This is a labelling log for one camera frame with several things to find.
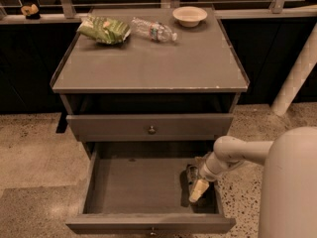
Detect green chip bag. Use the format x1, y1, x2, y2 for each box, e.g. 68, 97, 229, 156
77, 15, 131, 45

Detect round brass top knob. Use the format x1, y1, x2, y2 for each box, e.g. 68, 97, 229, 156
148, 126, 157, 135

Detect round brass knob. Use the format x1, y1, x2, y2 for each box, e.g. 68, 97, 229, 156
148, 126, 157, 135
150, 228, 157, 237

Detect silver green 7up can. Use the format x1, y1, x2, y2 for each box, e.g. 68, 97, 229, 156
186, 165, 198, 185

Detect small yellow black object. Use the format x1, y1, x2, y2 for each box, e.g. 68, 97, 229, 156
21, 4, 41, 20

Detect grey drawer cabinet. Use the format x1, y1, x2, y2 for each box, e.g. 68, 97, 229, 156
49, 6, 251, 161

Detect metal window railing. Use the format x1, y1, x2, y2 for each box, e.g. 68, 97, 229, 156
0, 0, 317, 20

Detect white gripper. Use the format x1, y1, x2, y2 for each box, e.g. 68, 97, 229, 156
189, 152, 243, 203

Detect beige paper bowl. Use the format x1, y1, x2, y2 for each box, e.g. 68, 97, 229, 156
172, 6, 207, 28

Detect grey top drawer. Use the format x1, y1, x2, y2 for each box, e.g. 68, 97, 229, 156
66, 113, 233, 142

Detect round brass middle knob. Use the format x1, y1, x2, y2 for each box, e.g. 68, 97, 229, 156
150, 228, 157, 237

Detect clear plastic water bottle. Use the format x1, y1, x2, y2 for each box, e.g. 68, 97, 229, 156
131, 17, 177, 43

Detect open grey middle drawer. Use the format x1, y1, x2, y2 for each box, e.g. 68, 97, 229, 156
66, 141, 236, 236

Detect white floor pillar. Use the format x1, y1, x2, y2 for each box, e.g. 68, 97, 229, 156
270, 23, 317, 116

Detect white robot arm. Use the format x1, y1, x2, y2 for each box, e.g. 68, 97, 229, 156
189, 127, 317, 238

